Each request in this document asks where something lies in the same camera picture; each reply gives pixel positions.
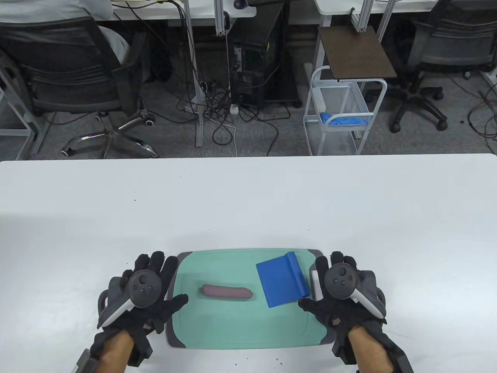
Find person's left hand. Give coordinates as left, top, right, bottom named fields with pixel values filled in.
left=116, top=251, right=189, bottom=343

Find person's right hand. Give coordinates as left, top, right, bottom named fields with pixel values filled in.
left=298, top=251, right=386, bottom=343

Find blue plastic scraper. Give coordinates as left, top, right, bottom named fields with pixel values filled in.
left=255, top=252, right=310, bottom=309

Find purple plasticine roll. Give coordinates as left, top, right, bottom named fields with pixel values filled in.
left=202, top=284, right=254, bottom=300

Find person's left forearm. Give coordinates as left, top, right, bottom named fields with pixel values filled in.
left=91, top=330, right=152, bottom=373

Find person's right forearm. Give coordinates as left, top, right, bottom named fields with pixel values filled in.
left=333, top=326, right=396, bottom=373

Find grey left hand controller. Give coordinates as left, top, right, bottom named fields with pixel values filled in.
left=97, top=269, right=163, bottom=330

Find grey hand controller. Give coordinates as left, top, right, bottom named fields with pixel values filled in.
left=97, top=269, right=163, bottom=330
left=323, top=263, right=388, bottom=325

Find grey right hand controller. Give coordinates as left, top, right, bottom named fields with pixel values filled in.
left=323, top=263, right=388, bottom=325

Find green cutting board grey rim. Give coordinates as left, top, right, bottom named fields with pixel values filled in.
left=166, top=249, right=335, bottom=349

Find black right wrist box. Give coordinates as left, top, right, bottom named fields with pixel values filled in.
left=390, top=340, right=414, bottom=373

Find black wrist box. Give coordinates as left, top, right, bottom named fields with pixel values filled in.
left=390, top=340, right=414, bottom=373
left=76, top=349, right=99, bottom=373

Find black left wrist box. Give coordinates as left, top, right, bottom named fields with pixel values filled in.
left=76, top=349, right=99, bottom=373

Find blue cloth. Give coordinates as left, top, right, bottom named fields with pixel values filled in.
left=319, top=112, right=368, bottom=127

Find black office chair chrome base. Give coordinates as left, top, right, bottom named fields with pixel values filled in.
left=0, top=16, right=159, bottom=159

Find dark brown board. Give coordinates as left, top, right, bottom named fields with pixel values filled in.
left=318, top=26, right=397, bottom=80

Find black computer tower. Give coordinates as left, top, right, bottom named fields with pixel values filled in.
left=229, top=4, right=301, bottom=109

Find black mesh office chair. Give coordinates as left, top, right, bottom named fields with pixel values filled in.
left=389, top=0, right=497, bottom=133

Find white cable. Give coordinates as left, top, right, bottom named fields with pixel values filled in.
left=212, top=115, right=238, bottom=156

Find white wire mesh cart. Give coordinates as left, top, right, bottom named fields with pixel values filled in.
left=303, top=66, right=388, bottom=156

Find black cable tangle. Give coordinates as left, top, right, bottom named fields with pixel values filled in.
left=175, top=58, right=292, bottom=156

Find white metal desk frame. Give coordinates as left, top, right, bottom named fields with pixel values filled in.
left=0, top=58, right=51, bottom=160

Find black floor cables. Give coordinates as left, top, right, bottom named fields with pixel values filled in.
left=466, top=91, right=497, bottom=140

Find aluminium profile post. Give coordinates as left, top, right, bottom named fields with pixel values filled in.
left=379, top=0, right=396, bottom=43
left=351, top=0, right=373, bottom=32
left=215, top=0, right=231, bottom=36

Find white desk with cables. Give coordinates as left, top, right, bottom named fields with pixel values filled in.
left=113, top=0, right=257, bottom=148

